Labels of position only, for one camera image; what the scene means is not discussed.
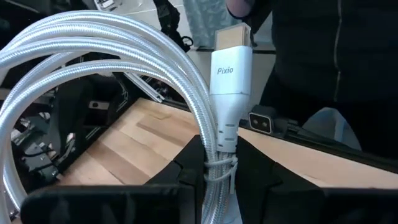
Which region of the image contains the silver aluminium rail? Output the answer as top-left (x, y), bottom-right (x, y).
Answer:
top-left (124, 72), bottom-right (165, 103)

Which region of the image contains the pale grey seat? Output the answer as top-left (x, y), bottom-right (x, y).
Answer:
top-left (303, 107), bottom-right (362, 151)

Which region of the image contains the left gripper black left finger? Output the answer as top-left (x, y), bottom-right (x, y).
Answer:
top-left (145, 134), bottom-right (206, 224)

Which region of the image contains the person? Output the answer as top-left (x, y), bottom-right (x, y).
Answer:
top-left (225, 0), bottom-right (398, 156)

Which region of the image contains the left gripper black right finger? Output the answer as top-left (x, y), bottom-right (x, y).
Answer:
top-left (235, 136), bottom-right (326, 224)

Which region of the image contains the table-level camera box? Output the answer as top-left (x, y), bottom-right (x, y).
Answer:
top-left (248, 105), bottom-right (277, 135)

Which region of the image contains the white braided cable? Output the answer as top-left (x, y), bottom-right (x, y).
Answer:
top-left (0, 9), bottom-right (253, 224)

